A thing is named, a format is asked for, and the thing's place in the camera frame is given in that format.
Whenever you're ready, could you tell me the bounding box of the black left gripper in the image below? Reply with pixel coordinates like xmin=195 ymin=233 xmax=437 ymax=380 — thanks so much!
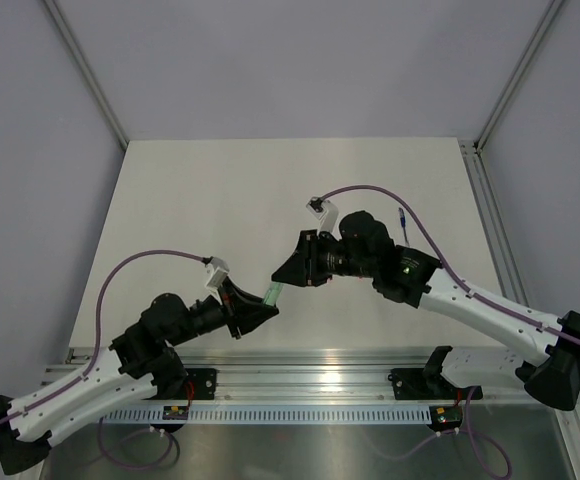
xmin=168 ymin=276 xmax=279 ymax=346

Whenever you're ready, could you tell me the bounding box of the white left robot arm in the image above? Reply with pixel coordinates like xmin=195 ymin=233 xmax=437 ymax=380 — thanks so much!
xmin=0 ymin=279 xmax=279 ymax=476

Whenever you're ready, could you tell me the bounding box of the white slotted cable duct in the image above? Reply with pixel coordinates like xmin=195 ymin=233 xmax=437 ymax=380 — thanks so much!
xmin=104 ymin=404 xmax=432 ymax=425

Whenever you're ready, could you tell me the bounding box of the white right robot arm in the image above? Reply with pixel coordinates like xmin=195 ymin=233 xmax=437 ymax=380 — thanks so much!
xmin=271 ymin=211 xmax=580 ymax=411

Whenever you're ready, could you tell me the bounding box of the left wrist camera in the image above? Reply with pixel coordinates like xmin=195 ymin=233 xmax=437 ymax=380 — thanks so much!
xmin=202 ymin=256 xmax=229 ymax=300

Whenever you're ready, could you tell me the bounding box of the right circuit board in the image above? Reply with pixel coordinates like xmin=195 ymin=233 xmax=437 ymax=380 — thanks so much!
xmin=429 ymin=406 xmax=463 ymax=429

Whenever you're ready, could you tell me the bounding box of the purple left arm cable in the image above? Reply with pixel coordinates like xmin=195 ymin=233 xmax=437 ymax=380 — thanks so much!
xmin=0 ymin=248 xmax=211 ymax=474

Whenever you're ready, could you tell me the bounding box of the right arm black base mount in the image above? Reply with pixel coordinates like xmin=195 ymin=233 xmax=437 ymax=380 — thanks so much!
xmin=387 ymin=368 xmax=470 ymax=401

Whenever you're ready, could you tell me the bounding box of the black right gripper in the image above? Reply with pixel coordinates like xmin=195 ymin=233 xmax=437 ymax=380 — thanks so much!
xmin=273 ymin=230 xmax=377 ymax=288

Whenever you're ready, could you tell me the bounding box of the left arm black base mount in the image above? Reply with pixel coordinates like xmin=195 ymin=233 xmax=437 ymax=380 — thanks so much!
xmin=168 ymin=367 xmax=218 ymax=401

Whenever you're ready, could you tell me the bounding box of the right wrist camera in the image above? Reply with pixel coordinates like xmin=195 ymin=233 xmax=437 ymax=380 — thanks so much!
xmin=306 ymin=197 xmax=339 ymax=234

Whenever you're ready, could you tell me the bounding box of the circuit board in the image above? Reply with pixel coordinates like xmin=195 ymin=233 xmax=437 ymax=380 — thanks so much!
xmin=162 ymin=405 xmax=190 ymax=423
xmin=429 ymin=406 xmax=463 ymax=429

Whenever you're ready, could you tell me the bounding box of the left circuit board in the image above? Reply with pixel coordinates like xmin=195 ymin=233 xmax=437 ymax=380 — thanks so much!
xmin=162 ymin=405 xmax=190 ymax=423

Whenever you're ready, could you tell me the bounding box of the green highlighter pen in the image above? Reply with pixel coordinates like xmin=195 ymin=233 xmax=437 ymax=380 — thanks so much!
xmin=262 ymin=282 xmax=283 ymax=307

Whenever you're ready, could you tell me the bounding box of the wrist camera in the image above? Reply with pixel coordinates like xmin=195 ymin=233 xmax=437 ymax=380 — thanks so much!
xmin=306 ymin=197 xmax=339 ymax=234
xmin=202 ymin=256 xmax=229 ymax=300

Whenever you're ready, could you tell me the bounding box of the blue grip gel pen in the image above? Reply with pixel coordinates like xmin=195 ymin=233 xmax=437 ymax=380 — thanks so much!
xmin=398 ymin=207 xmax=410 ymax=247

